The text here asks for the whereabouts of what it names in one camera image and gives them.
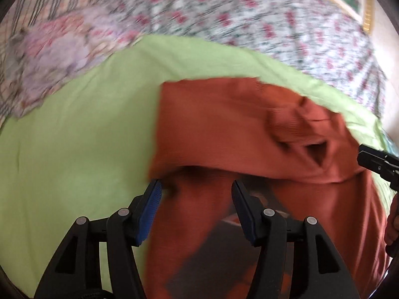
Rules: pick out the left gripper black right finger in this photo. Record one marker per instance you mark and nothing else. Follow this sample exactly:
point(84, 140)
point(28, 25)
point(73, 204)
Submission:
point(318, 269)

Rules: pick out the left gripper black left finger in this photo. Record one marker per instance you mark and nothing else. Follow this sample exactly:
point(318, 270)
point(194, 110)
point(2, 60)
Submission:
point(96, 260)

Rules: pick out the rust orange knit sweater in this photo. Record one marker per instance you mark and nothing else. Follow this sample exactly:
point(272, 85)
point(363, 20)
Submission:
point(296, 156)

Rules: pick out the person's right hand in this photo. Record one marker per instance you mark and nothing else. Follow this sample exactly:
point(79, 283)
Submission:
point(391, 230)

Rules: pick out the light green bed sheet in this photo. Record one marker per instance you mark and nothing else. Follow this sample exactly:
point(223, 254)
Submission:
point(87, 149)

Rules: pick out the white floral rose duvet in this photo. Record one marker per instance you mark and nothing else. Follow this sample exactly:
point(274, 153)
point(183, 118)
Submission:
point(316, 37)

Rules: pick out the lilac floral pillowcase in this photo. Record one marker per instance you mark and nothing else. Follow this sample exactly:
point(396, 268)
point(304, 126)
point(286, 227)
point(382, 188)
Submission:
point(42, 59)

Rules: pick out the beige plaid pillow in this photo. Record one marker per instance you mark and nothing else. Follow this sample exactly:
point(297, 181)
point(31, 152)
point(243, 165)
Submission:
point(22, 15)

